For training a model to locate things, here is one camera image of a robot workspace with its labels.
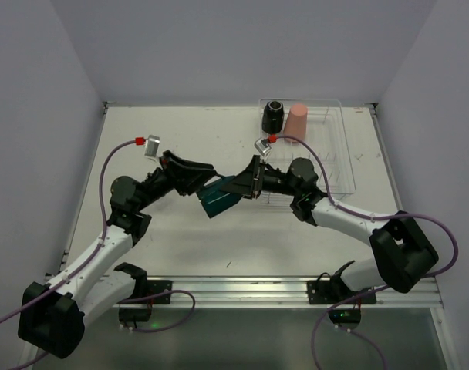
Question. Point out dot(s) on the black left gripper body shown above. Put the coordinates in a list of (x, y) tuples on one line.
[(171, 169)]

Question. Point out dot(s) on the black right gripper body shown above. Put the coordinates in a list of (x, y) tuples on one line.
[(258, 179)]

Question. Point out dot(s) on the teal mug white inside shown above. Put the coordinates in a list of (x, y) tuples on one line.
[(214, 200)]

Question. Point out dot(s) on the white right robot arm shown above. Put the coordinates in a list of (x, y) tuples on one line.
[(402, 254)]

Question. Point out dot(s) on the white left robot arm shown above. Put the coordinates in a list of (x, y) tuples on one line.
[(55, 315)]

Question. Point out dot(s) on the pink plastic cup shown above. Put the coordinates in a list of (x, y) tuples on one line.
[(296, 123)]

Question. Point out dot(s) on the black metal mug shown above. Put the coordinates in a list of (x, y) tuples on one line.
[(273, 117)]

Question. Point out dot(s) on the left black controller box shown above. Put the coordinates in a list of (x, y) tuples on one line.
[(133, 316)]

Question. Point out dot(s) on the black controller box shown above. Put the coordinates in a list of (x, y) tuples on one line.
[(133, 316), (347, 318)]

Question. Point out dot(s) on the right black controller box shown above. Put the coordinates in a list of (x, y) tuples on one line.
[(347, 318)]

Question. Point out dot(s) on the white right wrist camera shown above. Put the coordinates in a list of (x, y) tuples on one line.
[(264, 148)]

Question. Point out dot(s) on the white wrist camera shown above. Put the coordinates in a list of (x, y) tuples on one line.
[(264, 148), (151, 146)]

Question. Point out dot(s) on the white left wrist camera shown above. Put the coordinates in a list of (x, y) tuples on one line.
[(151, 146)]

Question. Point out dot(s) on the clear wire dish rack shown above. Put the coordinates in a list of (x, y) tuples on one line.
[(325, 134)]

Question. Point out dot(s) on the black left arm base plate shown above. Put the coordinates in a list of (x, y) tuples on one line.
[(157, 291)]

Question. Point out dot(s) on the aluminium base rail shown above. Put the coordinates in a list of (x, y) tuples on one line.
[(288, 292)]

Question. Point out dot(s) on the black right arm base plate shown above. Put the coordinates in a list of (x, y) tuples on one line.
[(321, 292)]

